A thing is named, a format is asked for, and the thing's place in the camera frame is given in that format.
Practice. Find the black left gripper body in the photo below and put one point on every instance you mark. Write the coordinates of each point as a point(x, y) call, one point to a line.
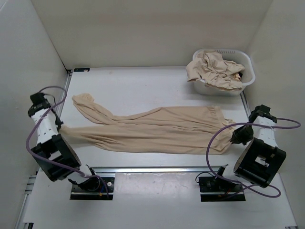
point(58, 122)

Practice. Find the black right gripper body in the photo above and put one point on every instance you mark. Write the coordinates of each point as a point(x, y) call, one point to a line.
point(243, 134)

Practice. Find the beige trousers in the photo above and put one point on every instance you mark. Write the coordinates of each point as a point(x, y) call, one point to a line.
point(172, 130)

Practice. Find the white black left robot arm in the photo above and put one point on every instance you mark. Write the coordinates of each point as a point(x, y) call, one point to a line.
point(52, 146)

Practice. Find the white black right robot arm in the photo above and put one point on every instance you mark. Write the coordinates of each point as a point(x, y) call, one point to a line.
point(261, 160)

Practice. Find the black corner label sticker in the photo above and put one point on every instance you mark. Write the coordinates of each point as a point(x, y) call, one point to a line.
point(81, 69)

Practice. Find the white laundry basket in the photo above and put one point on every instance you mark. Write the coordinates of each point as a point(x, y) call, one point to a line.
point(247, 75)

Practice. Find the beige clothes pile in basket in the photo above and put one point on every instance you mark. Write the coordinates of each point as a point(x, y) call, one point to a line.
point(215, 71)

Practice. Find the aluminium right side rail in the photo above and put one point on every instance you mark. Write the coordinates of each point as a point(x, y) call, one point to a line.
point(245, 103)

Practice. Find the aluminium left side rail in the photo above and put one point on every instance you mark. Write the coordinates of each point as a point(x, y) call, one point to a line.
point(31, 181)

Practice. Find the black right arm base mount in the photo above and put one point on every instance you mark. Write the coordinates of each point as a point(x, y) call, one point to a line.
point(214, 189)

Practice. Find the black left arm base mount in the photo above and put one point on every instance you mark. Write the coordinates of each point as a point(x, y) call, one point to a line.
point(99, 191)

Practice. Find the aluminium table edge rail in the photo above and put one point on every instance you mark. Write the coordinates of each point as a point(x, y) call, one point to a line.
point(150, 169)

